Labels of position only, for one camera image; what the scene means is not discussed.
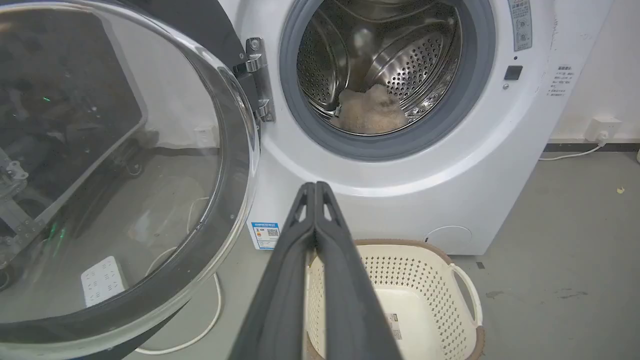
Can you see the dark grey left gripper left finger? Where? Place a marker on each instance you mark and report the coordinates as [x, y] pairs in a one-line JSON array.
[[280, 300]]

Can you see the chrome door hinge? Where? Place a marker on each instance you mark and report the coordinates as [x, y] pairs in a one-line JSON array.
[[260, 80]]

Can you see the round glass washing machine door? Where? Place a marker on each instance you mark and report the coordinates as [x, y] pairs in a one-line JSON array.
[[125, 165]]

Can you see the white power strip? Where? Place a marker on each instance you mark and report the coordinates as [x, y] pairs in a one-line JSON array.
[[102, 280]]

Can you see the white wall socket plug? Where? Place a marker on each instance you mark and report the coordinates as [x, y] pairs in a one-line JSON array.
[[602, 127]]

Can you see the cream perforated laundry basket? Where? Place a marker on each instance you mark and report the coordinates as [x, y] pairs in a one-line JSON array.
[[425, 295]]

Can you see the beige fluffy garment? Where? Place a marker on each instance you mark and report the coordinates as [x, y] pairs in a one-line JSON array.
[[372, 112]]

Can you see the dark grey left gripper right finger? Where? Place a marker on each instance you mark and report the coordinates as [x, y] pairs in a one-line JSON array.
[[345, 300]]

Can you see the white front-load washing machine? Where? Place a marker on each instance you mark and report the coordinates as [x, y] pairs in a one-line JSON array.
[[450, 165]]

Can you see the blue energy label sticker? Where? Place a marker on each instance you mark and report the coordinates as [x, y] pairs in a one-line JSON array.
[[265, 235]]

